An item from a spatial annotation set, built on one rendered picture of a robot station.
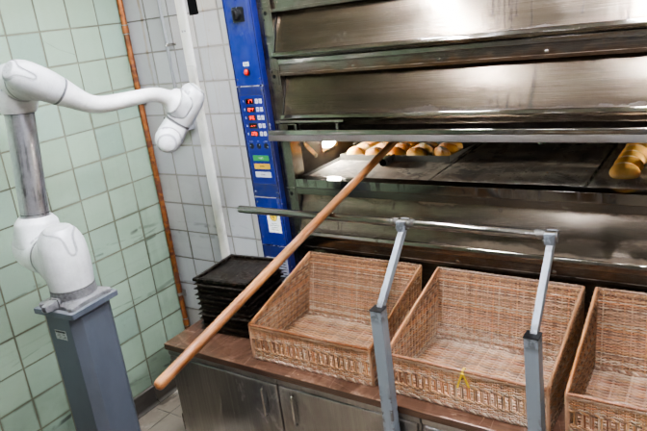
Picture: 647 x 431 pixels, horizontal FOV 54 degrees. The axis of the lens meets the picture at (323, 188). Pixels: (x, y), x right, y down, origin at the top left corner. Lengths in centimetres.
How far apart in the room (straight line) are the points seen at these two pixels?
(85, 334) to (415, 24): 159
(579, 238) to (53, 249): 179
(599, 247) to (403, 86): 89
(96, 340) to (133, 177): 111
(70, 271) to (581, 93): 179
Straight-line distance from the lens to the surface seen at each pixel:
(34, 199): 248
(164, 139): 250
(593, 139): 207
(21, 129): 245
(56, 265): 232
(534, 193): 232
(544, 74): 223
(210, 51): 293
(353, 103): 250
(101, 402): 251
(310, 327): 274
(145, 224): 336
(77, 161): 310
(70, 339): 240
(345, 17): 250
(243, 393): 269
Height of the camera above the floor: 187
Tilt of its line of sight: 16 degrees down
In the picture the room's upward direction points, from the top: 8 degrees counter-clockwise
